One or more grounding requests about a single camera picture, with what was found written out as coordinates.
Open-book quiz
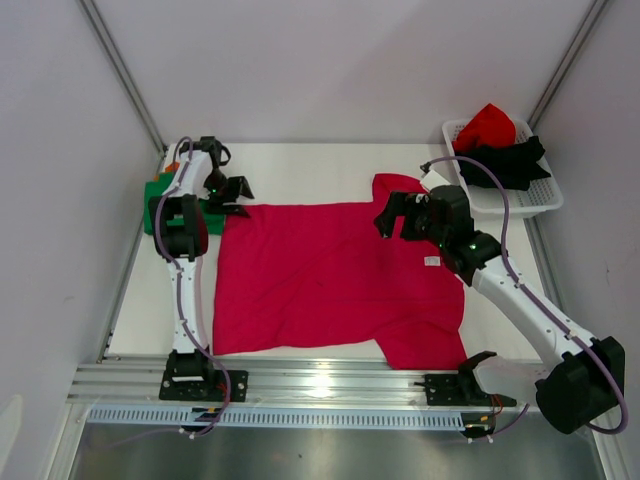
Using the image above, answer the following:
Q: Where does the orange folded t shirt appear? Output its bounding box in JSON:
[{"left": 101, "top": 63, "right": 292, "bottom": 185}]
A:
[{"left": 153, "top": 162, "right": 180, "bottom": 182}]

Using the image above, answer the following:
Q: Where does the aluminium front rail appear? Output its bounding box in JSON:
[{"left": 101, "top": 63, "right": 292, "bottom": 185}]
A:
[{"left": 67, "top": 357, "right": 614, "bottom": 414}]

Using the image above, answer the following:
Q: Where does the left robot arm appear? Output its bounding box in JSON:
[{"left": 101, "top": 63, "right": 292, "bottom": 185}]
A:
[{"left": 147, "top": 136, "right": 254, "bottom": 402}]

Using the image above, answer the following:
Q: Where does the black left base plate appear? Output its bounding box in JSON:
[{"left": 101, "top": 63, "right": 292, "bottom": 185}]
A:
[{"left": 159, "top": 370, "right": 249, "bottom": 402}]

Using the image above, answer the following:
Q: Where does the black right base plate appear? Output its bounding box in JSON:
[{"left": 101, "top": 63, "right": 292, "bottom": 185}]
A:
[{"left": 415, "top": 373, "right": 517, "bottom": 407}]

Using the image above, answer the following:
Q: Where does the left aluminium corner post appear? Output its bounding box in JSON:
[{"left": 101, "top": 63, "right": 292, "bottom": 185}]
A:
[{"left": 76, "top": 0, "right": 166, "bottom": 152}]

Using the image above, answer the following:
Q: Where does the white slotted cable duct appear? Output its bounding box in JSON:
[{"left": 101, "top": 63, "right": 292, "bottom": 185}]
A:
[{"left": 87, "top": 405, "right": 465, "bottom": 432}]

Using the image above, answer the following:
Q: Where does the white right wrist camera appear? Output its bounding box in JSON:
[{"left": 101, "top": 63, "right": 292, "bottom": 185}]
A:
[{"left": 420, "top": 170, "right": 450, "bottom": 192}]

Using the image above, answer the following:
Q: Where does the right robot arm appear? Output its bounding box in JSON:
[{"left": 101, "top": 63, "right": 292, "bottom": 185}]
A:
[{"left": 212, "top": 173, "right": 629, "bottom": 434}]

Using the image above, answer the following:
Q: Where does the pink t shirt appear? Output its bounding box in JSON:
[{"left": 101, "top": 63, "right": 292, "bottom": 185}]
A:
[{"left": 212, "top": 173, "right": 466, "bottom": 370}]

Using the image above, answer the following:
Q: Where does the red t shirt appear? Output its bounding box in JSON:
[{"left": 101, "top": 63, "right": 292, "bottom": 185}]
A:
[{"left": 453, "top": 103, "right": 516, "bottom": 152}]

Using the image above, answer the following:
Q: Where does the black t shirt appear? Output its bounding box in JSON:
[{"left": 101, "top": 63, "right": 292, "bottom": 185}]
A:
[{"left": 462, "top": 136, "right": 551, "bottom": 191}]

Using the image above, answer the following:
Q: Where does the right aluminium corner post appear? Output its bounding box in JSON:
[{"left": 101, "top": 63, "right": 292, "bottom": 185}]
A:
[{"left": 527, "top": 0, "right": 614, "bottom": 130}]

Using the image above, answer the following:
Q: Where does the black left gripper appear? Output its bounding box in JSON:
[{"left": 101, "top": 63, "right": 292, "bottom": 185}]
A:
[{"left": 204, "top": 170, "right": 254, "bottom": 220}]

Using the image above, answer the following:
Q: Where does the green folded t shirt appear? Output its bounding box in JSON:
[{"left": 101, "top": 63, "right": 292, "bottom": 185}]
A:
[{"left": 143, "top": 179, "right": 226, "bottom": 236}]

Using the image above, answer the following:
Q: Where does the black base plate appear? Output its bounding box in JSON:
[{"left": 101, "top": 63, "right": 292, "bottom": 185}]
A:
[
  {"left": 415, "top": 373, "right": 517, "bottom": 407},
  {"left": 159, "top": 370, "right": 249, "bottom": 402}
]

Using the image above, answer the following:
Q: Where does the aluminium corner post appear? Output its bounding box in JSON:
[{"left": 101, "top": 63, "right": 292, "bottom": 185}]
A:
[
  {"left": 76, "top": 0, "right": 166, "bottom": 152},
  {"left": 527, "top": 0, "right": 614, "bottom": 130}
]

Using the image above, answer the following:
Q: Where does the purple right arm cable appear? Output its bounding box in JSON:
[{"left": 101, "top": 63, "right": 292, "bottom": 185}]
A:
[{"left": 418, "top": 155, "right": 629, "bottom": 444}]

